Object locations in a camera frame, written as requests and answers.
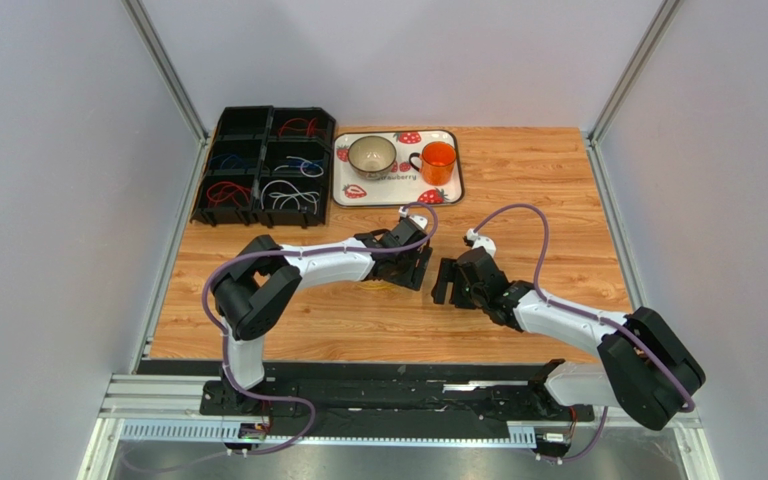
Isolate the red cable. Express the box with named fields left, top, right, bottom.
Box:
left=277, top=117, right=327, bottom=141

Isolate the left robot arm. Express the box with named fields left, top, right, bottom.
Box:
left=201, top=215, right=435, bottom=395

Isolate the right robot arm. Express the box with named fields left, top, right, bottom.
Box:
left=432, top=247, right=706, bottom=430

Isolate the strawberry pattern tray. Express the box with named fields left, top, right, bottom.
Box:
left=332, top=129, right=465, bottom=208

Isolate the orange mug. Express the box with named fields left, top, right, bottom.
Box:
left=408, top=141, right=457, bottom=186

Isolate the beige ceramic bowl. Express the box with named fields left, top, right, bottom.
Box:
left=348, top=135, right=397, bottom=181

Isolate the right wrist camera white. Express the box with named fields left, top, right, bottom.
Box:
left=464, top=229, right=497, bottom=258

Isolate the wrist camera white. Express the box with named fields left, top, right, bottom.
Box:
left=399, top=206, right=429, bottom=234
left=464, top=229, right=497, bottom=258

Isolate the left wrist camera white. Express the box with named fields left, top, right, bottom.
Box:
left=399, top=206, right=429, bottom=234

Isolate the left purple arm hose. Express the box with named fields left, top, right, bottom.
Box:
left=200, top=202, right=440, bottom=457

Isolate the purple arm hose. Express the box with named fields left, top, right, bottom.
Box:
left=471, top=203, right=697, bottom=464
left=200, top=202, right=440, bottom=457

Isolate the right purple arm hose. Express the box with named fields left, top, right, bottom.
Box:
left=471, top=203, right=697, bottom=464

